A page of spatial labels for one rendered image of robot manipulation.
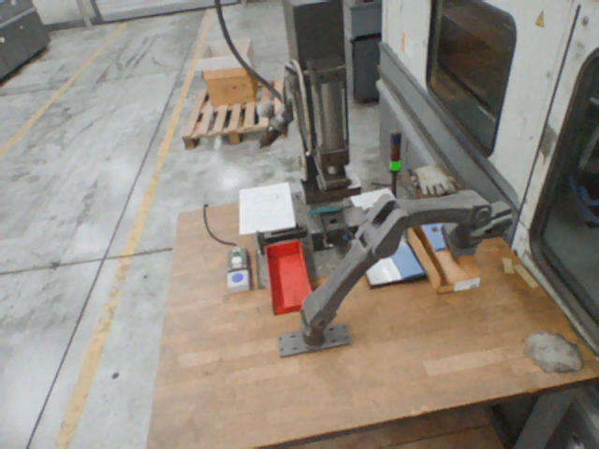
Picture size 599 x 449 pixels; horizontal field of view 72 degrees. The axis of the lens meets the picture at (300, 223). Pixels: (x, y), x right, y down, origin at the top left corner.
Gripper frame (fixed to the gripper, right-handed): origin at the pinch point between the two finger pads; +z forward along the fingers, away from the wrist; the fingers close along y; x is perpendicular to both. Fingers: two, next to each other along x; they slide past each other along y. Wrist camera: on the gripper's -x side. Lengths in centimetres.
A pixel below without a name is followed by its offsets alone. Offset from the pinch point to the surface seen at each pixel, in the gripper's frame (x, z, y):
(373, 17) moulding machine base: -70, 181, 262
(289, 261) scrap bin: 47, 17, 9
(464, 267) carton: -5.5, 6.5, -5.8
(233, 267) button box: 66, 15, 9
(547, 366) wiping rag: -10.1, -11.1, -35.9
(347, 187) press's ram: 25.4, -1.1, 23.8
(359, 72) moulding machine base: -56, 223, 237
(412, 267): 10.0, 7.7, -2.9
